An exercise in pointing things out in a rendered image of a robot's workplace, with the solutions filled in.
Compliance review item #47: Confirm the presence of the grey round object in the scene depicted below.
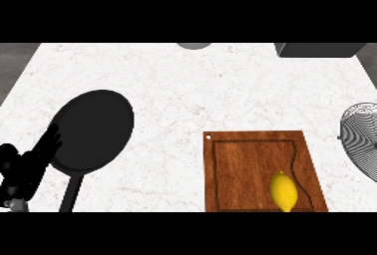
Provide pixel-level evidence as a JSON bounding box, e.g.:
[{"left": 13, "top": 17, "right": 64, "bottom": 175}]
[{"left": 176, "top": 43, "right": 213, "bottom": 51}]

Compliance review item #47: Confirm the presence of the dark grey box appliance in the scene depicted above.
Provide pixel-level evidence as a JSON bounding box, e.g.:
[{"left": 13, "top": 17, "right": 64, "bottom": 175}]
[{"left": 272, "top": 43, "right": 368, "bottom": 59}]

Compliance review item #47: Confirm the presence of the brown wooden cutting board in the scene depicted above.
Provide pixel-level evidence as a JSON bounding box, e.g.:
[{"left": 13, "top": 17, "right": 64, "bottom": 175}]
[{"left": 201, "top": 129, "right": 330, "bottom": 213}]

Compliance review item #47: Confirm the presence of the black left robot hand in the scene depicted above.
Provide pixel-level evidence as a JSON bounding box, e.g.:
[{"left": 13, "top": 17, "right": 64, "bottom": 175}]
[{"left": 0, "top": 123, "right": 64, "bottom": 209}]

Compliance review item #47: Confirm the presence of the black frying pan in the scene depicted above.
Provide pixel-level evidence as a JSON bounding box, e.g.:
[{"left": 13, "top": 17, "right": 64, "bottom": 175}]
[{"left": 49, "top": 89, "right": 136, "bottom": 213}]

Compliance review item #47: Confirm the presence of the yellow squash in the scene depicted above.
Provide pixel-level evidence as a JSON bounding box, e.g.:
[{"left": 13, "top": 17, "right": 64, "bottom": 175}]
[{"left": 268, "top": 170, "right": 299, "bottom": 213}]

